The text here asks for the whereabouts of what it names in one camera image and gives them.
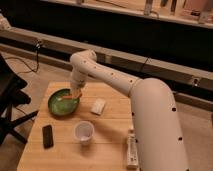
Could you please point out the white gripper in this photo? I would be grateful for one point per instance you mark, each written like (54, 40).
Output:
(76, 87)

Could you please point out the black office chair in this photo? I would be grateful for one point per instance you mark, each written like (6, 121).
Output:
(11, 95)

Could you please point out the green ceramic bowl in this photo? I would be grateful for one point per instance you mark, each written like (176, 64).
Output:
(59, 105)

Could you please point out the black phone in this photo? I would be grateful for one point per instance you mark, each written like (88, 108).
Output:
(47, 136)

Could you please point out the white game remote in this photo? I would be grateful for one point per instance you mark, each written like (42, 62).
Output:
(132, 158)

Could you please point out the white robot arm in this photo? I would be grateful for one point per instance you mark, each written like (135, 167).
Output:
(158, 134)

